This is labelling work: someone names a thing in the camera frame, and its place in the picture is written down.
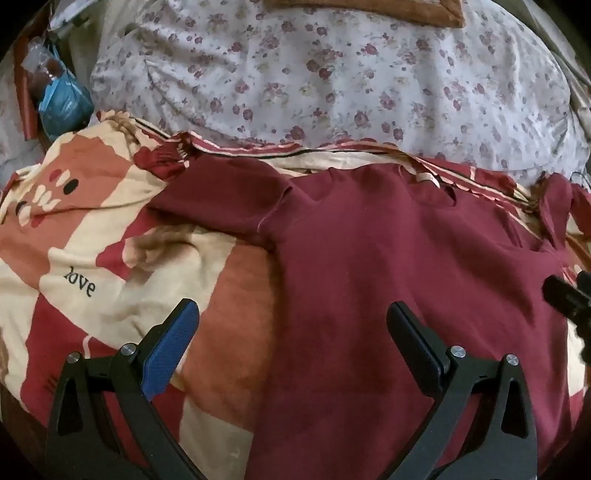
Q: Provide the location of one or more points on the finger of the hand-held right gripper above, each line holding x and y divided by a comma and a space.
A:
565, 297

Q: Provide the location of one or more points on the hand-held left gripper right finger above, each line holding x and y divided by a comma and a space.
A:
413, 344

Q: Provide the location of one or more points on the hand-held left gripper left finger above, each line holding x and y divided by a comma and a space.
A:
168, 344

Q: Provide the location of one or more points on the maroon shirt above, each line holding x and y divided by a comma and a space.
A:
392, 258

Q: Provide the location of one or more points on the red cream rose printed blanket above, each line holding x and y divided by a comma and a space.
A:
106, 258

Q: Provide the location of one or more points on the grey cloth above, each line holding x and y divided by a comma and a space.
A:
577, 83

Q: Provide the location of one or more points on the blue plastic bag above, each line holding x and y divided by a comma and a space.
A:
64, 104

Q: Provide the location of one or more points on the white floral quilt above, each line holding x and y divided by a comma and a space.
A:
323, 69

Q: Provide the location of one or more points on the clear plastic packet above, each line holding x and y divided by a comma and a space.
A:
44, 64

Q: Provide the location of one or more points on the brown pillow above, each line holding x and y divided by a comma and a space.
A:
369, 9

